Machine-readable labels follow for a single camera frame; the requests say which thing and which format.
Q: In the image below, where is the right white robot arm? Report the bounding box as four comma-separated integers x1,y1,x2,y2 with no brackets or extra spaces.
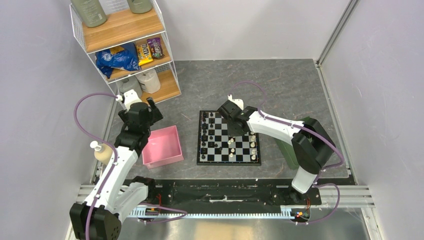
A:
217,95,337,205

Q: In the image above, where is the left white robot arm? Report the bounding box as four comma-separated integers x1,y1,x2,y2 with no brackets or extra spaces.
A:
69,89,163,240

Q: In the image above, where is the black and white chessboard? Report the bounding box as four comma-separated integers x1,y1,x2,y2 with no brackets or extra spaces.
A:
196,110,262,166

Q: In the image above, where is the white paper roll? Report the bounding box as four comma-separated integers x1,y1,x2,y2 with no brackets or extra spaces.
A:
135,68,161,94

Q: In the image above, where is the pink plastic bin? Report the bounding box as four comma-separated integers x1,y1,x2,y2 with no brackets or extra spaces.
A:
141,125,184,169

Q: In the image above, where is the translucent plastic jug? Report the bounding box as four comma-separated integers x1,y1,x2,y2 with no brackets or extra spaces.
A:
118,76,143,99

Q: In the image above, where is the yellow candy bag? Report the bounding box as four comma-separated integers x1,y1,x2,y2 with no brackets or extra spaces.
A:
136,42,153,66

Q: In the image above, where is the green plastic bin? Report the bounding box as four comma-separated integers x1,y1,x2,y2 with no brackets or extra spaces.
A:
274,116,310,170

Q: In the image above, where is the blue snack bag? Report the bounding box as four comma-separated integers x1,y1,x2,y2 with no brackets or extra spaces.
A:
95,42,141,79

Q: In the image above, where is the soap pump dispenser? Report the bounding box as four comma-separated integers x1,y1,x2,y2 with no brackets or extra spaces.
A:
89,140,114,166

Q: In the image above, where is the brown candy bag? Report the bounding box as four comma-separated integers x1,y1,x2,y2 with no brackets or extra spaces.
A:
147,37,165,59

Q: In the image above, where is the grey-green bottle right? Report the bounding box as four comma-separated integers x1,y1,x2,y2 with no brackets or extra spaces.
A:
127,0,153,14

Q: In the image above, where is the grey-green bottle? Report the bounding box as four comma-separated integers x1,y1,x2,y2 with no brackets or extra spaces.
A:
71,0,108,28
127,0,153,14

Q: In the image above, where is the grey-green bottle left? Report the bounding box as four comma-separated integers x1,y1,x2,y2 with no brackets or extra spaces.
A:
71,0,108,28

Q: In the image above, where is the white wire wooden shelf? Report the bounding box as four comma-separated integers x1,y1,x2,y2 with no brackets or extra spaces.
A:
69,0,181,103

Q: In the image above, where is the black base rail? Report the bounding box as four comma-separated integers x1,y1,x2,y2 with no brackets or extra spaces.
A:
145,178,322,219

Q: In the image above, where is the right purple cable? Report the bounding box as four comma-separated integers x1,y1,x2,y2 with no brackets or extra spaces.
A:
230,80,345,226

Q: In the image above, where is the purple cable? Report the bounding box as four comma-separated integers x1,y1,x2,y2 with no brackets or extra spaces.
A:
73,92,188,240
230,80,345,226

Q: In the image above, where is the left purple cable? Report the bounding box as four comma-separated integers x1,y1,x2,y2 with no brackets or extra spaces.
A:
73,92,188,240

